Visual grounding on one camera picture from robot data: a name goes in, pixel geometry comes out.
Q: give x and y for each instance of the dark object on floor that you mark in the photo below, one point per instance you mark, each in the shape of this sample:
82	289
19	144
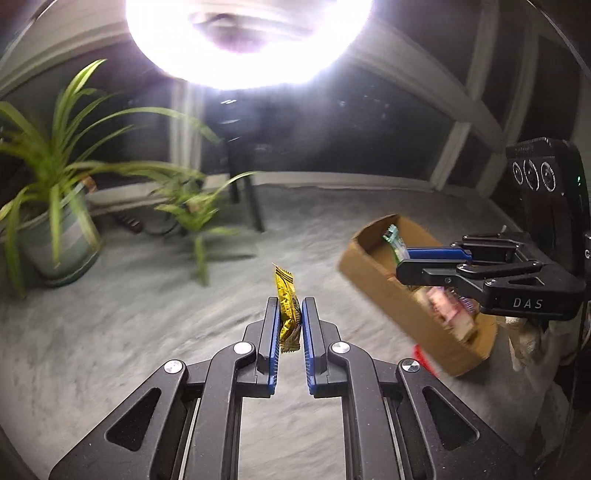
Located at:
130	223

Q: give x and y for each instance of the pink red snack packet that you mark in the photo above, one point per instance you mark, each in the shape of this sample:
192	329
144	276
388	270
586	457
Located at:
436	302

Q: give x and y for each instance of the gold snack packet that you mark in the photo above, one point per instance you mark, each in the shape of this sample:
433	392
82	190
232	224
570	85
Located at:
286	300

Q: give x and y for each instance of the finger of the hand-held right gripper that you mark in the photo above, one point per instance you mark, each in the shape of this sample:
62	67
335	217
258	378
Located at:
425	274
434	254

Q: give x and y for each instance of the bright ceiling lamp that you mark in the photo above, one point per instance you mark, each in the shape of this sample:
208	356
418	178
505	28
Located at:
184	46

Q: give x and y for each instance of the small green plant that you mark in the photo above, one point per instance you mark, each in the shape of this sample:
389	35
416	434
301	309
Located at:
194	212

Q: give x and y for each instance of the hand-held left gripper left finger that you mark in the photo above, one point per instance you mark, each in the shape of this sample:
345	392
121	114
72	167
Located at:
272	369

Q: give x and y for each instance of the teal green snack packet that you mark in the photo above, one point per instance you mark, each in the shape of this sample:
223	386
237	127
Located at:
395	242

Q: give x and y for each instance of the white window frame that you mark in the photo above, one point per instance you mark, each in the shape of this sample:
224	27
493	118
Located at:
466	134

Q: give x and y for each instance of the white sheer curtain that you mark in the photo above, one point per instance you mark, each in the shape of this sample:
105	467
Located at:
187	129

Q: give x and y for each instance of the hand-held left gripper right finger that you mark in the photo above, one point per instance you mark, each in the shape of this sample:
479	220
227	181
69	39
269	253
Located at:
308	350

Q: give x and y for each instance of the green plant in striped pot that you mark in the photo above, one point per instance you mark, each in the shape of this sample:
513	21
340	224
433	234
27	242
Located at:
69	249

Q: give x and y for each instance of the person's right hand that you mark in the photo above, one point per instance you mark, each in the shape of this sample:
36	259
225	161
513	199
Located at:
524	344

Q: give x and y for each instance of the dark table leg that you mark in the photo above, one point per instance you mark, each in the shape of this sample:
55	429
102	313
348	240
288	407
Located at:
254	203

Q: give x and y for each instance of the tan snack packet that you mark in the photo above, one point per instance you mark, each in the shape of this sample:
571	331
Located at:
464	327

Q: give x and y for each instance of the brown cardboard box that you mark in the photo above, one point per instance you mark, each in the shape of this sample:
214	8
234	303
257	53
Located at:
392	304

